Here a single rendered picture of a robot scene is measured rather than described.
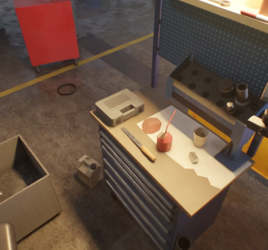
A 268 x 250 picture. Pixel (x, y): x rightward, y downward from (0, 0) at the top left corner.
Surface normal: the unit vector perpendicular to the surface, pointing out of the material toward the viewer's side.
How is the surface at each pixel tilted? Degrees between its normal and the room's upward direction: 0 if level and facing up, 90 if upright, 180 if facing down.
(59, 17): 90
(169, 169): 0
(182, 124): 0
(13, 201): 90
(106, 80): 0
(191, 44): 90
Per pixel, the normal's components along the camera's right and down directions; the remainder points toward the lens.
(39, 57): 0.38, 0.62
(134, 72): 0.00, -0.74
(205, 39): -0.80, 0.40
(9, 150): 0.66, 0.51
